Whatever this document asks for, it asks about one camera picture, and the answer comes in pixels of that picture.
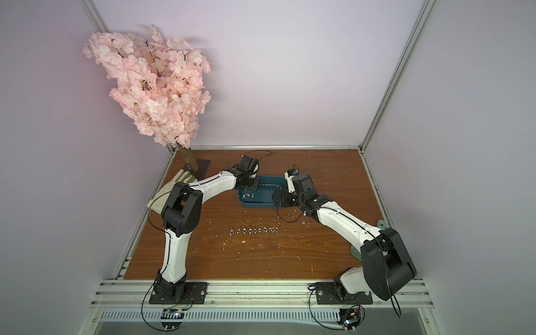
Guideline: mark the teal plastic dustpan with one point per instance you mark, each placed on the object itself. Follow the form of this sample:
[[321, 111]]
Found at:
[[381, 225]]

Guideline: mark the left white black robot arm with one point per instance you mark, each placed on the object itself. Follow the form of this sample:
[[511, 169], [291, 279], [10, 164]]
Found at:
[[181, 216]]

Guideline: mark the pink artificial blossom tree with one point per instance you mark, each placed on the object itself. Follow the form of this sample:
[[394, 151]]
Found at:
[[159, 84]]

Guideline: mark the teal plastic storage box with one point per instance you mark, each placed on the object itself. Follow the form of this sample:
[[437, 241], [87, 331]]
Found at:
[[263, 195]]

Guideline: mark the left small circuit board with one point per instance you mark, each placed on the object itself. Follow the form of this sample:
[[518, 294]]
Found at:
[[171, 319]]

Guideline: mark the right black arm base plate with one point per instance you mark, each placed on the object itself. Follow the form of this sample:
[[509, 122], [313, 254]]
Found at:
[[330, 293]]

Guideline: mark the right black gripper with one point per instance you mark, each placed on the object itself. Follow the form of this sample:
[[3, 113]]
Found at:
[[278, 198]]

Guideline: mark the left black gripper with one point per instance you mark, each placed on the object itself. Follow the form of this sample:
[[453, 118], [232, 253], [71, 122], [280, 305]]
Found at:
[[257, 182]]

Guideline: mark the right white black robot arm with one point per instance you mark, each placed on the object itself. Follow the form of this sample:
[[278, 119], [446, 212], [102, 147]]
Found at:
[[386, 264]]

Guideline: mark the aluminium front rail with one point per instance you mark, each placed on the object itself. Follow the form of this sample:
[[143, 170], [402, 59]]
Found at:
[[240, 293]]

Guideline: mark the small circuit board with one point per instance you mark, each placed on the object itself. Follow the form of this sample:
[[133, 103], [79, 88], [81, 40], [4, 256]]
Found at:
[[350, 318], [171, 319]]

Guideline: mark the right small circuit board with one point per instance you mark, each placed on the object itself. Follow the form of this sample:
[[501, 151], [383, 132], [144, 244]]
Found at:
[[350, 318]]

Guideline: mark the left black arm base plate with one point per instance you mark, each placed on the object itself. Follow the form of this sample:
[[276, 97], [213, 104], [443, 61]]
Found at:
[[182, 292]]

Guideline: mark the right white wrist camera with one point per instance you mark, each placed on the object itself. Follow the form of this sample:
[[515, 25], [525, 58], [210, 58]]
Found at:
[[289, 175]]

